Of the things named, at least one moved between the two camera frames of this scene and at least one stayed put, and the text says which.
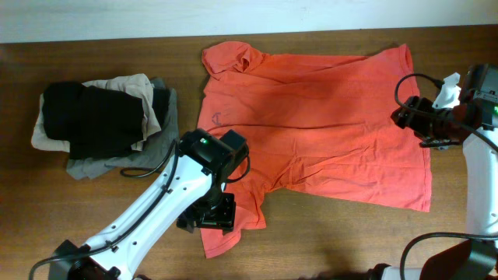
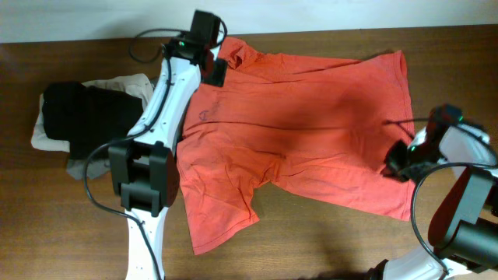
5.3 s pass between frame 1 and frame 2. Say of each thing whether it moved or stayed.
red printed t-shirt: stayed
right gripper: moved
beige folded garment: stayed
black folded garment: stayed
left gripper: moved
